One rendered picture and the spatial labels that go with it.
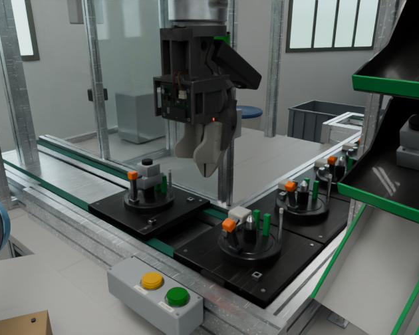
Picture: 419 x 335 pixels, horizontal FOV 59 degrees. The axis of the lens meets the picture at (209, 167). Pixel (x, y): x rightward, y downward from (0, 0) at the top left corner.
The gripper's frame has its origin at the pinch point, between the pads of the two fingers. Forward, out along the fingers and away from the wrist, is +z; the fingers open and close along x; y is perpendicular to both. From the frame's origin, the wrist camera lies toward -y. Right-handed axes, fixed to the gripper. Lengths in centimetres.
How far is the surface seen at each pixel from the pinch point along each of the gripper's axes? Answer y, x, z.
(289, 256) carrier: -22.3, 3.5, 26.2
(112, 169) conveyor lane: -32, -73, 29
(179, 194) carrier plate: -29, -36, 26
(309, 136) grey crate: -205, -79, 57
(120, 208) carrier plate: -13, -42, 26
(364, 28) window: -462, -140, -13
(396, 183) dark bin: -16.9, 22.2, 2.0
